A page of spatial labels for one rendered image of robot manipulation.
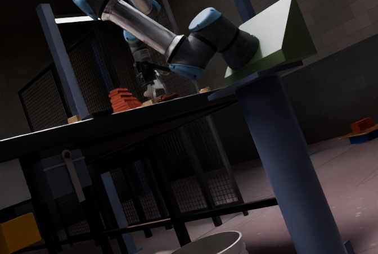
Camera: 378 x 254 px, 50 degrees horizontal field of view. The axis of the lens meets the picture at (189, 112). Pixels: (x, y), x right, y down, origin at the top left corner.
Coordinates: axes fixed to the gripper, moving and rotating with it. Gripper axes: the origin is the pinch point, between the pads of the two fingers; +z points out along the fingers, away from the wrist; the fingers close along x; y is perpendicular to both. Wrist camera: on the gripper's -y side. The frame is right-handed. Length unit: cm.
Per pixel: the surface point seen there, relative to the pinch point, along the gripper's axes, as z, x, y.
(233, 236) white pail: 62, 38, 12
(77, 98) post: -49, -187, -19
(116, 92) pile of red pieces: -25, -83, -14
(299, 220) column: 63, 55, -5
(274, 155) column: 39, 55, -5
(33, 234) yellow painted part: 33, 49, 77
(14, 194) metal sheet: 21, 47, 78
